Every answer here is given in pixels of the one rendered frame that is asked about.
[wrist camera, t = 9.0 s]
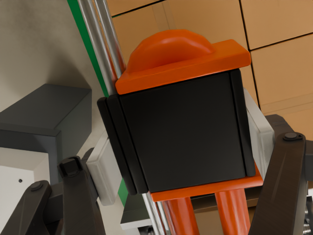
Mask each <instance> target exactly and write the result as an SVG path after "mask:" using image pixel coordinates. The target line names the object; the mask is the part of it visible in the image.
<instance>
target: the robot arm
mask: <svg viewBox="0 0 313 235"><path fill-rule="evenodd" d="M243 89H244V96H245V104H246V110H247V117H248V124H249V131H250V138H251V145H252V154H253V158H254V160H255V163H256V165H257V167H258V170H259V172H260V175H261V177H262V179H263V185H262V189H261V192H260V195H259V199H258V202H257V206H256V209H255V212H254V216H253V219H252V223H251V226H250V229H249V233H248V235H303V229H304V219H305V209H306V196H307V195H308V181H313V140H306V137H305V135H303V134H302V133H299V132H295V131H294V130H293V129H292V128H291V127H290V125H289V124H288V123H287V122H286V121H285V119H284V118H283V117H282V116H280V115H278V114H272V115H267V116H264V115H263V113H262V112H261V110H260V109H259V107H258V106H257V105H256V103H255V102H254V100H253V98H252V97H251V95H250V94H249V92H248V91H247V89H246V88H244V87H243ZM57 168H58V170H59V173H60V175H61V177H62V182H60V183H57V184H54V185H52V186H50V184H49V182H48V181H47V180H40V181H37V182H34V183H33V184H31V185H30V186H29V187H28V188H27V189H26V190H25V192H24V194H23V195H22V197H21V199H20V200H19V202H18V204H17V206H16V207H15V209H14V211H13V212H12V214H11V216H10V218H9V219H8V221H7V223H6V225H5V226H4V228H3V230H2V232H1V234H0V235H61V232H62V229H63V226H64V235H106V232H105V228H104V224H103V220H102V215H101V211H100V207H99V204H98V202H97V198H98V197H99V199H100V202H101V204H102V205H103V206H110V205H113V203H114V202H115V199H116V196H117V193H118V189H119V186H120V184H121V181H122V174H121V171H120V168H119V165H118V162H117V160H116V157H115V154H114V151H113V148H112V145H111V143H110V140H109V137H108V134H107V131H106V129H105V130H104V132H103V134H102V135H101V137H100V139H99V141H98V142H97V144H96V146H95V147H93V148H90V149H89V150H88V151H86V152H85V154H84V156H83V158H82V159H81V158H80V157H79V156H70V157H67V158H65V159H63V160H62V161H60V162H59V163H58V164H57Z"/></svg>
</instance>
